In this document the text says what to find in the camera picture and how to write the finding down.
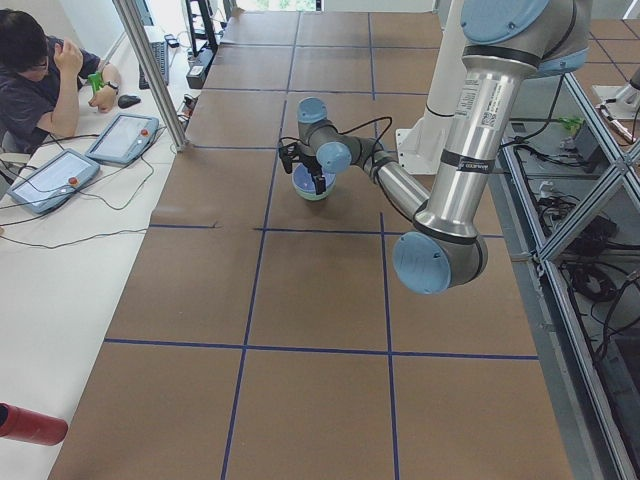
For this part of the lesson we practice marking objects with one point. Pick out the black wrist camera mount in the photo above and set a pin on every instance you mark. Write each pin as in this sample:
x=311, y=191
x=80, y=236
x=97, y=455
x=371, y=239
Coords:
x=289, y=153

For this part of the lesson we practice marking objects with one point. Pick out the green bowl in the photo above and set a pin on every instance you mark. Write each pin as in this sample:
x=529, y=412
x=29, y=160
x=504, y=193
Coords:
x=312, y=196

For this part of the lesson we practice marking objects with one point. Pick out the blue bowl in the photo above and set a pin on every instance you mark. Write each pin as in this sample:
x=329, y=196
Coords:
x=302, y=179

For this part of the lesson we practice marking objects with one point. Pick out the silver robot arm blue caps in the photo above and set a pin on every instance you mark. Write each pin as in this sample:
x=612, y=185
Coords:
x=506, y=42

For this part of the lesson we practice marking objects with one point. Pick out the aluminium frame post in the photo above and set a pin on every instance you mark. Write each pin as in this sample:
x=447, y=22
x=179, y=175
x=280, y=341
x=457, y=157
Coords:
x=136, y=33

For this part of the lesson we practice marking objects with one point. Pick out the near blue teach pendant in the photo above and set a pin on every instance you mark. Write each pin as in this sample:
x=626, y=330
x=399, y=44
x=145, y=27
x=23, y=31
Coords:
x=53, y=183

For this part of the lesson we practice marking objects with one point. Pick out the red cylinder bottle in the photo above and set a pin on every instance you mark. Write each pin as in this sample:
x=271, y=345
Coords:
x=31, y=427

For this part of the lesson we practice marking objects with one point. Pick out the green handheld object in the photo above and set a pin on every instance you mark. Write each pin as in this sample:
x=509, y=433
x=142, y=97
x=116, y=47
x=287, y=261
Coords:
x=95, y=80

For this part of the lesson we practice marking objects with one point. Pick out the blue teach pendant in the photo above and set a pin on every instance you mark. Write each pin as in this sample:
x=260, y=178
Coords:
x=53, y=183
x=124, y=139

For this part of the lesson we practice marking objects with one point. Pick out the seated person dark shirt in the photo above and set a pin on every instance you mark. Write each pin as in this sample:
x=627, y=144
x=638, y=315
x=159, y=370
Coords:
x=40, y=80

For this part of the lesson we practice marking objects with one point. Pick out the black computer mouse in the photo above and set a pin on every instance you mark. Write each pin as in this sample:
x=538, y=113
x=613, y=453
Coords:
x=127, y=101

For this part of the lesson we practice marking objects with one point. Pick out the far blue teach pendant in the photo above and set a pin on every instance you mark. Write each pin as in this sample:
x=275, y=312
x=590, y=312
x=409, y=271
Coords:
x=124, y=139

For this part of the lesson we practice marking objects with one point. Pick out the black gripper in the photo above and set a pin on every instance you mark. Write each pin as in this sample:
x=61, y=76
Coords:
x=307, y=162

